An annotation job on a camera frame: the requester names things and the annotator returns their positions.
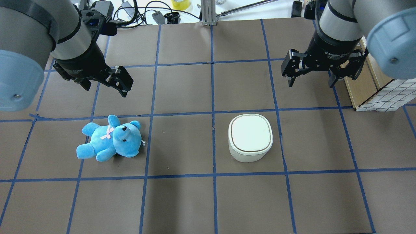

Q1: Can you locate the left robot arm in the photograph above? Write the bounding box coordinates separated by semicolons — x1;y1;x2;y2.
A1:
0;0;134;112

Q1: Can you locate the aluminium frame post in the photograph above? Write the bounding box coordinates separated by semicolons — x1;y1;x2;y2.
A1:
200;0;217;26

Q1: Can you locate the wooden box with grid cloth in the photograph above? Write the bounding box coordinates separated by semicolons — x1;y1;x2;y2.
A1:
344;55;416;112

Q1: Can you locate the white trash can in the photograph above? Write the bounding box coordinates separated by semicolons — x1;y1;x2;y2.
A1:
228;113;273;163

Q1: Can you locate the yellow tape roll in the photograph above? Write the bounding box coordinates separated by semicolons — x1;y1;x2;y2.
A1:
171;0;191;11

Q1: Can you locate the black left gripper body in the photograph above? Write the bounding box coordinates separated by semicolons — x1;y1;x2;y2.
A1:
53;41;112;91

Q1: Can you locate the blue teddy bear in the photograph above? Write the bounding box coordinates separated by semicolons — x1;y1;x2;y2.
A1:
76;115;146;162

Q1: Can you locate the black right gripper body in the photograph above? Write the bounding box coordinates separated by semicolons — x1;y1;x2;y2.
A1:
301;31;359;71

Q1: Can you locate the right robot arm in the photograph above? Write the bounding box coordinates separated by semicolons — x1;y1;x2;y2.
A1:
281;0;416;87

